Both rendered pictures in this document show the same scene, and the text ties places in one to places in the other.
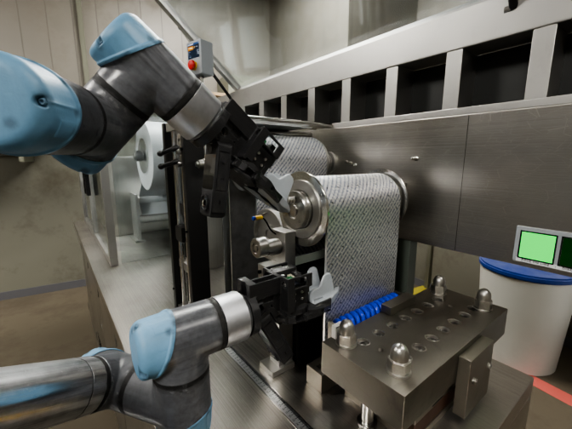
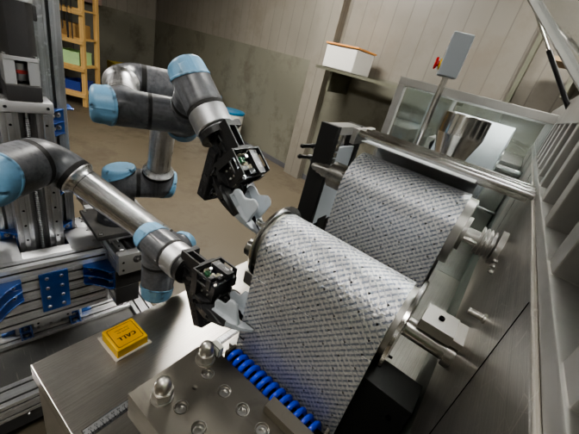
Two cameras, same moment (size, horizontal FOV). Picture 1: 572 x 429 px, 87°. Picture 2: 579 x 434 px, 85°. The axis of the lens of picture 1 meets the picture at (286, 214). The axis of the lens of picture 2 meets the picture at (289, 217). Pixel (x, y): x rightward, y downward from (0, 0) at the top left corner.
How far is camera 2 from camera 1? 0.69 m
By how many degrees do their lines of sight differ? 66
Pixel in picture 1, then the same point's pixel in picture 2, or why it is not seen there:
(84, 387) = not seen: hidden behind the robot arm
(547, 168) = not seen: outside the picture
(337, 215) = (267, 266)
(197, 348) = (146, 252)
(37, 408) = (127, 225)
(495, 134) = (492, 384)
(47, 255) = not seen: hidden behind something
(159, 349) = (137, 237)
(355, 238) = (284, 308)
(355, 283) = (275, 351)
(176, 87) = (185, 103)
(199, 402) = (146, 280)
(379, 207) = (332, 309)
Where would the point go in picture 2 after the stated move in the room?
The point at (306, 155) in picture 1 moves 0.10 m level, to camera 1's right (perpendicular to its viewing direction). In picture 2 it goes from (411, 210) to (445, 238)
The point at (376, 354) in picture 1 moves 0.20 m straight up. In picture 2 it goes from (187, 381) to (200, 293)
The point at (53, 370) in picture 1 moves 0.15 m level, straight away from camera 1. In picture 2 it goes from (143, 219) to (189, 206)
